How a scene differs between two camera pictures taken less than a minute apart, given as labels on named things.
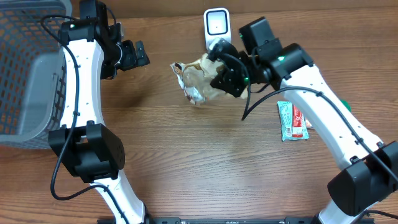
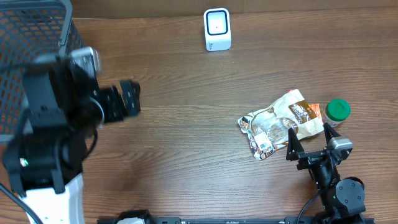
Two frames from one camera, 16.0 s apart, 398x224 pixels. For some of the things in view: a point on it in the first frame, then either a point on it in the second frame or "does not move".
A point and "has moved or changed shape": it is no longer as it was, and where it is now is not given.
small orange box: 308,124 has moved or changed shape
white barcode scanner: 216,25 does not move
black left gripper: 130,55 to 104,104
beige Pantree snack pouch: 195,76 to 270,127
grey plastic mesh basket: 33,71 does not move
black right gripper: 230,78 to 313,156
